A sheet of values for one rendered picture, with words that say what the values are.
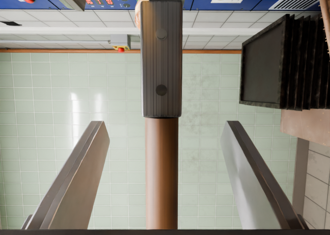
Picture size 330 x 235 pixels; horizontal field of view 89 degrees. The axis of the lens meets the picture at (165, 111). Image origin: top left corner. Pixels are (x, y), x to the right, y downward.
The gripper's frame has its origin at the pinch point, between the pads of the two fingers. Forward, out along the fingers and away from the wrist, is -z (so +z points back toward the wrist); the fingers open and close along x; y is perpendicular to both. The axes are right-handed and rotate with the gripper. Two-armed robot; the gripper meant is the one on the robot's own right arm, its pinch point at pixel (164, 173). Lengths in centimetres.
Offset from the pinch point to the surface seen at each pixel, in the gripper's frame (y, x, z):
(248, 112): 81, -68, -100
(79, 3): -2.0, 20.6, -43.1
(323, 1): -2, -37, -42
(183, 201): 144, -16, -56
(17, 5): 2, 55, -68
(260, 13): 7, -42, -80
